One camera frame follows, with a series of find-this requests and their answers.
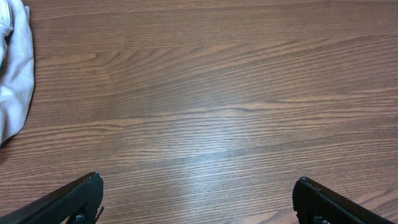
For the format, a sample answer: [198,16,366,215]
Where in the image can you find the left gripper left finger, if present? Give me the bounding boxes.
[1,172,104,224]

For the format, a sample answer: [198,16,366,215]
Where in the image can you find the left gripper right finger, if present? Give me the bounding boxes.
[292,177,394,224]

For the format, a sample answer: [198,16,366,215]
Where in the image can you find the folded beige trousers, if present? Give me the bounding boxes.
[1,0,34,142]

